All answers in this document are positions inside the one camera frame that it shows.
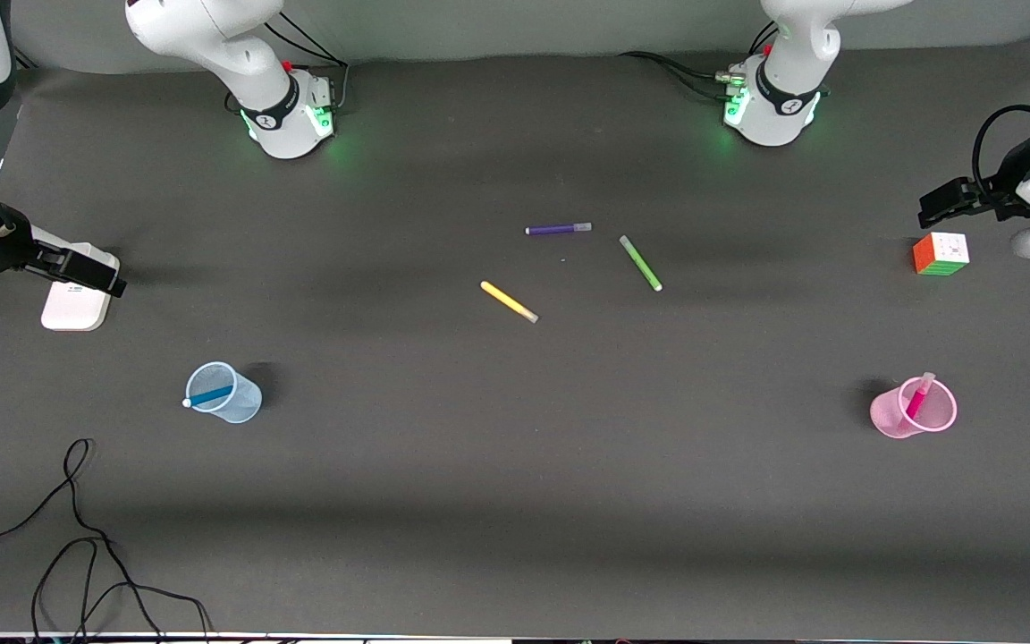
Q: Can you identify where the blue marker with clear cap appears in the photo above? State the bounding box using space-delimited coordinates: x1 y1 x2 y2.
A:
182 385 235 411

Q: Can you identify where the pink marker with clear cap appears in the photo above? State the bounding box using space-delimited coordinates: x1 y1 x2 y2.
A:
904 372 937 421

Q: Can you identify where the multicoloured puzzle cube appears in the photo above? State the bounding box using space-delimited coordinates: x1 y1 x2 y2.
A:
913 233 970 276

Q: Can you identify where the light blue plastic cup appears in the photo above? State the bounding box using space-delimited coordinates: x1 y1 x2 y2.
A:
186 362 263 424

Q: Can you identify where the pink plastic cup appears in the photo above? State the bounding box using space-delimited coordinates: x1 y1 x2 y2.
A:
870 377 958 439

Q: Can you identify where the green marker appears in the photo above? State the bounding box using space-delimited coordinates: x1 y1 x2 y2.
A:
619 235 663 292

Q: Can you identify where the yellow marker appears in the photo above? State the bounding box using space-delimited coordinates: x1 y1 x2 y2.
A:
480 281 539 324

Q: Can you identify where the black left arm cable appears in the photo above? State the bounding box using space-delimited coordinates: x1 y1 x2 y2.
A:
973 105 1030 196

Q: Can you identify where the long black looped cable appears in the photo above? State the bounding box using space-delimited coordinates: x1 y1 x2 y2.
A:
0 438 214 644

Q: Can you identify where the black left base cable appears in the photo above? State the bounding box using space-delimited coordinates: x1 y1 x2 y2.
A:
618 51 744 101

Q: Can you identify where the black base cable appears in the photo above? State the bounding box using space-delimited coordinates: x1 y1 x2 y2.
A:
618 51 744 101
263 13 351 113

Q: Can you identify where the black right base cable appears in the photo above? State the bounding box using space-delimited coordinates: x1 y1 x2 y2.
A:
263 13 351 113

